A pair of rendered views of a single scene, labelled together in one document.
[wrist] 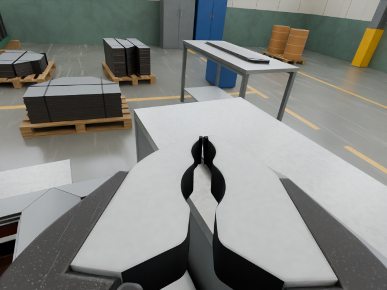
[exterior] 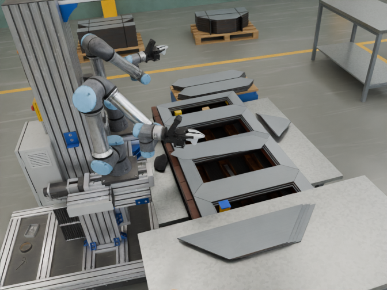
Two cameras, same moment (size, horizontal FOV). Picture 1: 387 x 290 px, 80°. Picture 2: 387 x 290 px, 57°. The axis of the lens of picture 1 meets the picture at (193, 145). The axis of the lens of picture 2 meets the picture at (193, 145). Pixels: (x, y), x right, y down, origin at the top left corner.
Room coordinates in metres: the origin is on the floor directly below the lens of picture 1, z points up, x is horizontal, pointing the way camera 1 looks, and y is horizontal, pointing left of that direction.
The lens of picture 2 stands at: (0.46, -1.40, 2.43)
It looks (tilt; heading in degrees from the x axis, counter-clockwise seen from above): 36 degrees down; 106
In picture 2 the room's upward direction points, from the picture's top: 4 degrees counter-clockwise
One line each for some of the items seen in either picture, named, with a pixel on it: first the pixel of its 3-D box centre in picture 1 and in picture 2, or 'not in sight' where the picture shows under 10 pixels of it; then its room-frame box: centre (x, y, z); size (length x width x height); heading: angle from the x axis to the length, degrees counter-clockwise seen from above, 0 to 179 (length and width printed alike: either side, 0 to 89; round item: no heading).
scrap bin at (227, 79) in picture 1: (221, 69); not in sight; (4.89, -0.43, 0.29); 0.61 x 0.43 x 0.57; 23
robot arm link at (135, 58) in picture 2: not in sight; (132, 60); (-0.60, 0.86, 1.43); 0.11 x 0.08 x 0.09; 50
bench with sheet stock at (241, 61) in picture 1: (226, 86); not in sight; (3.17, -0.38, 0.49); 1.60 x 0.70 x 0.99; 28
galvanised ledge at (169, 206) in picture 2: not in sight; (155, 162); (-0.46, 0.65, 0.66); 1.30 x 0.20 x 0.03; 119
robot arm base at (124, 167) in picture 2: not in sight; (118, 161); (-0.47, 0.12, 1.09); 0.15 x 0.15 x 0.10
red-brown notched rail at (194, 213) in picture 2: not in sight; (174, 161); (-0.25, 0.53, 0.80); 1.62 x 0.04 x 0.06; 119
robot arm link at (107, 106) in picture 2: not in sight; (113, 106); (-0.68, 0.58, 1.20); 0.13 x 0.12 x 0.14; 140
